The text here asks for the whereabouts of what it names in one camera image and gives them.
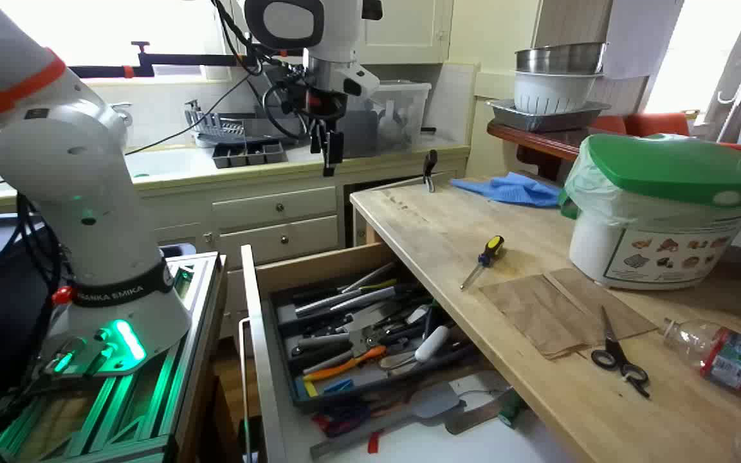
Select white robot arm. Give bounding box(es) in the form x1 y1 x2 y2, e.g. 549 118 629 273
0 0 384 375

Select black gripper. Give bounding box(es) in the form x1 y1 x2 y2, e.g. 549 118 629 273
306 88 347 178

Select yellow black screwdriver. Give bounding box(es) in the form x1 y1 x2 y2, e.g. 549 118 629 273
463 233 504 287

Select clear plastic bottle red label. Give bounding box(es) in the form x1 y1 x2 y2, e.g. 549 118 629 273
661 318 741 395

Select clear plastic storage container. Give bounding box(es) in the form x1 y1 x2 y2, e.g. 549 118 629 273
340 80 432 156

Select black utensil organizer tray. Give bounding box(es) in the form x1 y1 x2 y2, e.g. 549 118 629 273
272 275 473 411

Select orange handled tool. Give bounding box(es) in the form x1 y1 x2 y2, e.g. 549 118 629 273
304 344 388 383

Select open wooden drawer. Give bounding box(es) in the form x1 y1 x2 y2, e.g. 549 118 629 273
240 244 566 463

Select brown paper bag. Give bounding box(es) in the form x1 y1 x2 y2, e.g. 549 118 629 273
481 267 653 361

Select black handled tool on counter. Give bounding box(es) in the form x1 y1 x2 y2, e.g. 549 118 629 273
423 150 437 194

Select white handled utensil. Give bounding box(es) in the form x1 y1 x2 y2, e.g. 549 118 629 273
414 325 451 363

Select white bin with green lid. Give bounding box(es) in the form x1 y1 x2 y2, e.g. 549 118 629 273
563 133 741 291

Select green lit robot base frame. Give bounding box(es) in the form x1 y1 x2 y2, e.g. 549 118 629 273
0 251 227 463

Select blue cloth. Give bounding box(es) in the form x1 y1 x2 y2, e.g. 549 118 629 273
456 172 562 208

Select cream cabinet drawers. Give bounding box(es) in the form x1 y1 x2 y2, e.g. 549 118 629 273
128 152 473 267

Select black scissors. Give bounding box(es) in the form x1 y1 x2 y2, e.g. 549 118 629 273
591 309 648 398

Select black muffin tray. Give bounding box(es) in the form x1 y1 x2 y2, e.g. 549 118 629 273
214 141 289 167

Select stainless steel bowl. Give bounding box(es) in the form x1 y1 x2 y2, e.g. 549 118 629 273
515 42 606 74

